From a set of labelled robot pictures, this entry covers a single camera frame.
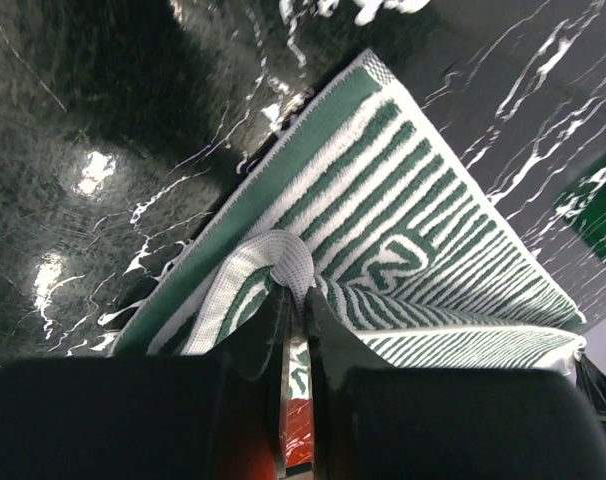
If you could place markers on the green white striped towel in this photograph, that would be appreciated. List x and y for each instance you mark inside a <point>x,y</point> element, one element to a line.
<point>364,201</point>

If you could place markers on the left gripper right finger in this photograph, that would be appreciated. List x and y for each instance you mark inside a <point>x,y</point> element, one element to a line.
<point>335,351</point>

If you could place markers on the black marble pattern mat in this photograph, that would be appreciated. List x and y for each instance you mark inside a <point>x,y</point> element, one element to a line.
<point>125,124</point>

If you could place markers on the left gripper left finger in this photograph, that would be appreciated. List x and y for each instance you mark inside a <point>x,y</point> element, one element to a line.
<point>252,427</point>

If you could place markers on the green plastic tray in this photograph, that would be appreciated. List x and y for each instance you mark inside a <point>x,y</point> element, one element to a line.
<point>590,221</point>

